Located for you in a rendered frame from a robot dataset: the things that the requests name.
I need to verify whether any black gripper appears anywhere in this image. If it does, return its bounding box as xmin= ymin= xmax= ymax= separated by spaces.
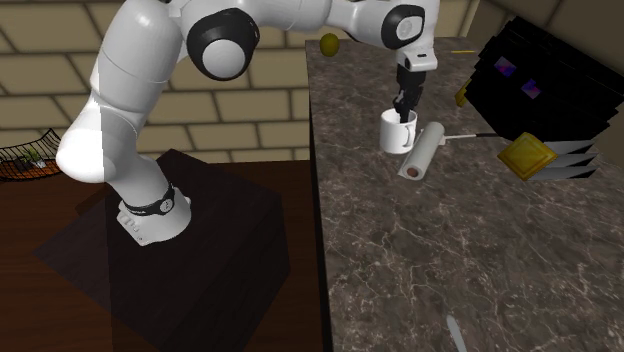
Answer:
xmin=392 ymin=64 xmax=427 ymax=125

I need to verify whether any white mug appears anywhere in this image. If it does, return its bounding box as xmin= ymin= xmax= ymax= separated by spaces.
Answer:
xmin=379 ymin=107 xmax=419 ymax=156

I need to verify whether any white paper towel roll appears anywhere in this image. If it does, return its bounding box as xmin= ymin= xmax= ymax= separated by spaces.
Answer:
xmin=396 ymin=121 xmax=447 ymax=182

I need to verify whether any small yellow block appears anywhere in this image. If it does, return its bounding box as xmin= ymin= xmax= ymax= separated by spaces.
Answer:
xmin=454 ymin=77 xmax=474 ymax=108

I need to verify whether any yellow-green round fruit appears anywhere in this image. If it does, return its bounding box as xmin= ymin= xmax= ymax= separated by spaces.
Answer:
xmin=319 ymin=32 xmax=341 ymax=58

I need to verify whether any yellow square with grey slats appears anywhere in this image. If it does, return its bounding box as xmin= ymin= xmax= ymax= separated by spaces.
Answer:
xmin=496 ymin=131 xmax=600 ymax=183

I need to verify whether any black boxy appliance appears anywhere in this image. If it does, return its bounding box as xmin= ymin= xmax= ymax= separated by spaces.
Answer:
xmin=462 ymin=15 xmax=624 ymax=144

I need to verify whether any grey knife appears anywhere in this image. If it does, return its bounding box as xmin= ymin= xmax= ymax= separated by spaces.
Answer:
xmin=445 ymin=314 xmax=468 ymax=352

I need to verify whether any dark robot stand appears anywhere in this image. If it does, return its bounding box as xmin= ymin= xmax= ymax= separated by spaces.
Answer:
xmin=32 ymin=148 xmax=292 ymax=352

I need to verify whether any black wire basket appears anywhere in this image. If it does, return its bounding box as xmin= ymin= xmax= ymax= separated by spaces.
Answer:
xmin=0 ymin=127 xmax=64 ymax=183

